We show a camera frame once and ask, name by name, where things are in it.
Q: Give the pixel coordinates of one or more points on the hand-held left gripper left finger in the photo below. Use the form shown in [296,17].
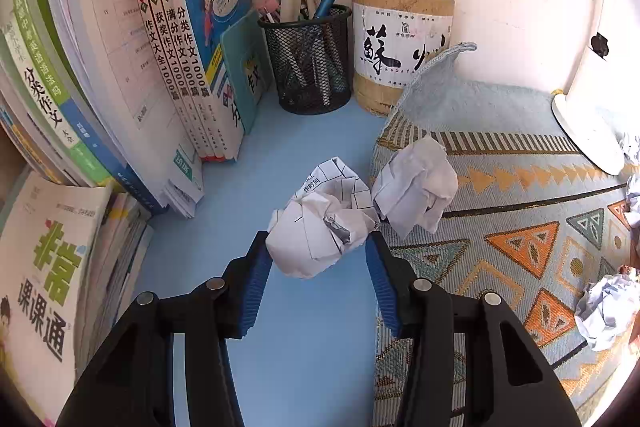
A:
[255,287]

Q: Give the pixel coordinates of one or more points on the green spine book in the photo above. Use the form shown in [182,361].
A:
[45,87]

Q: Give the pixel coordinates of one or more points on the stack of flat books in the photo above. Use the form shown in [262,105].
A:
[115,267]

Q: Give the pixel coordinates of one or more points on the bamboo pen holder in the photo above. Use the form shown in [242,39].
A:
[390,52]

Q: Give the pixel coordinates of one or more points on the white desk lamp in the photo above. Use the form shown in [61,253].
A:
[590,132]

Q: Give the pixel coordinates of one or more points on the white green-lettered workbook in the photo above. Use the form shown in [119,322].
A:
[50,282]

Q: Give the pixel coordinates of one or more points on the patterned woven mat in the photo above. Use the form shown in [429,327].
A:
[500,217]

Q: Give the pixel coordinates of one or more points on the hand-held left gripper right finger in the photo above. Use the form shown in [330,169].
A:
[382,287]

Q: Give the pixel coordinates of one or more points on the stack of white workbooks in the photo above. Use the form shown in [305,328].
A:
[110,32]

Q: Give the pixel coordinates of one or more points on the red-white spine book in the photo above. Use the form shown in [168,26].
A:
[150,32]
[167,37]

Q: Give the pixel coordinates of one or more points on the black mesh pen holder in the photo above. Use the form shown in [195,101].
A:
[310,67]

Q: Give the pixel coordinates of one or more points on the crumpled bluish paper ball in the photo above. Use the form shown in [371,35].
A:
[605,312]

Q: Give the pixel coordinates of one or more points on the white paper ball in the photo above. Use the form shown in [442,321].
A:
[415,187]

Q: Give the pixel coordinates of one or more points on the small teal book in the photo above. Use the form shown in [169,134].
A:
[245,57]

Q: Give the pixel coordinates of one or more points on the grid-printed paper ball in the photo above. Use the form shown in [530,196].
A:
[320,227]

